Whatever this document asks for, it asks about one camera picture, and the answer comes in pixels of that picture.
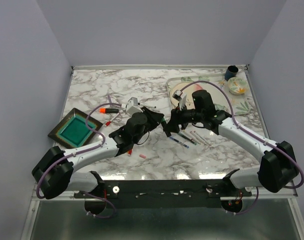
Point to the small floral bowl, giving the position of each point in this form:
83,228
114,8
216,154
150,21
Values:
237,86

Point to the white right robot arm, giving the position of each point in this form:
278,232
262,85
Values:
277,161

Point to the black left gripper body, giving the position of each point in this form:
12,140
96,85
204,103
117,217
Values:
145,130

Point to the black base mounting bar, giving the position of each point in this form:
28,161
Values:
183,193

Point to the square teal black dish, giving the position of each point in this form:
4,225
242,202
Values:
71,132

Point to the yellow cap white marker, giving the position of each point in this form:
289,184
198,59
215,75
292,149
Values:
199,137

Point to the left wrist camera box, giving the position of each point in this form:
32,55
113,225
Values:
131,107

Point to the dark blue cup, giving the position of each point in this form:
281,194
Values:
231,72

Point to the teal ballpoint pen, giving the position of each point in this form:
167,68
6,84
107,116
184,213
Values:
187,138

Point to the green cap black highlighter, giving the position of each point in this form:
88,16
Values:
164,124

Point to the black cap white marker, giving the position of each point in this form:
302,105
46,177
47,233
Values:
146,105

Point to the orange cap black highlighter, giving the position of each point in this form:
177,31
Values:
109,110

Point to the aluminium frame rail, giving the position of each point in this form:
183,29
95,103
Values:
48,191

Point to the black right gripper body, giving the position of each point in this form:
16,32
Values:
190,115

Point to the blue ballpoint pen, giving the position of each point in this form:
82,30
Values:
179,142

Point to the floral leaf pattern tray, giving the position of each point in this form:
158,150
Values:
216,85

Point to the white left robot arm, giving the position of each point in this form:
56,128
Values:
54,171

